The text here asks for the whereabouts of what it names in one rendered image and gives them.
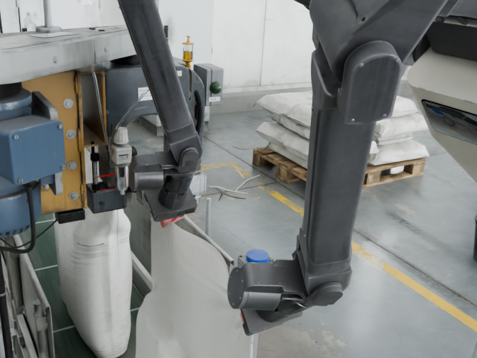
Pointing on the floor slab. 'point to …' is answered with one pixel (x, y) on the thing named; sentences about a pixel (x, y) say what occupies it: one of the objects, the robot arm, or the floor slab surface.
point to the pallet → (416, 167)
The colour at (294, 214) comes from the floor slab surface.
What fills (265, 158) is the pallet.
